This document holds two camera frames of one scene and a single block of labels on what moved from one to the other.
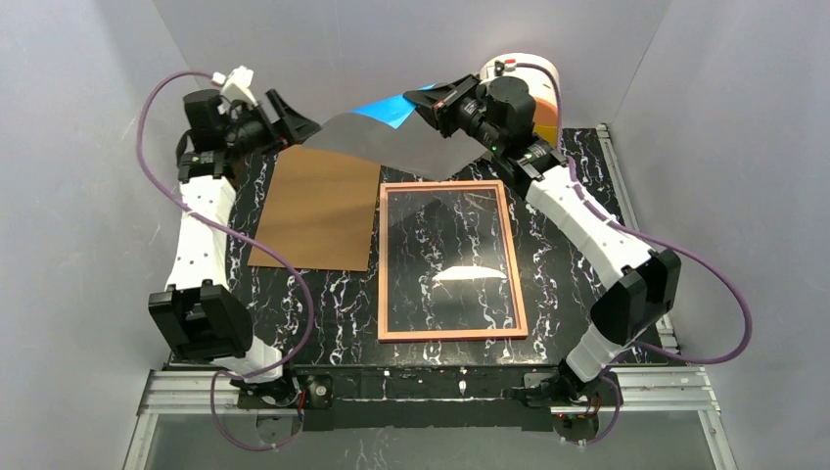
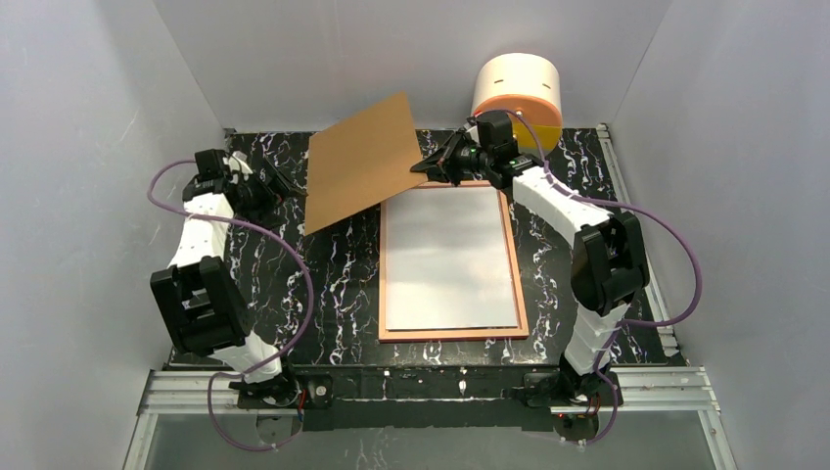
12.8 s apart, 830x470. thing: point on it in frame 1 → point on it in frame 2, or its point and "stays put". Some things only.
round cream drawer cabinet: [540, 84] stays put
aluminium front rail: [687, 391] stays put
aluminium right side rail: [666, 322] stays put
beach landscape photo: [396, 136] → [447, 260]
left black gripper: [281, 118] → [271, 183]
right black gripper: [447, 108] → [447, 161]
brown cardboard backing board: [318, 211] → [360, 162]
